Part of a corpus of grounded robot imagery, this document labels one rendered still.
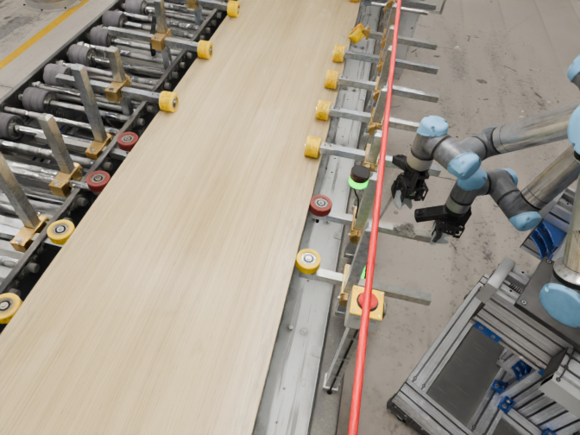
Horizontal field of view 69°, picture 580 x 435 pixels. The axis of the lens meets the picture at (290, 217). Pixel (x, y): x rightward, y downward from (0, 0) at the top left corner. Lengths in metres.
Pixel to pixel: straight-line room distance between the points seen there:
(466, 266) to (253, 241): 1.64
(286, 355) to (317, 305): 0.23
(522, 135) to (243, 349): 0.91
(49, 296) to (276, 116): 1.11
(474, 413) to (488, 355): 0.30
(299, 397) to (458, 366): 0.91
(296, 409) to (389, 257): 1.36
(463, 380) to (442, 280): 0.69
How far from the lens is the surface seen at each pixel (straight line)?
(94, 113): 1.84
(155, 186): 1.59
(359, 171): 1.34
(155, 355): 1.23
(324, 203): 1.53
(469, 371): 2.15
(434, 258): 2.69
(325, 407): 1.39
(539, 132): 1.19
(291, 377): 1.49
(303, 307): 1.60
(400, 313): 2.41
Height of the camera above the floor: 2.02
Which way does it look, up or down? 50 degrees down
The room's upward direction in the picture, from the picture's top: 7 degrees clockwise
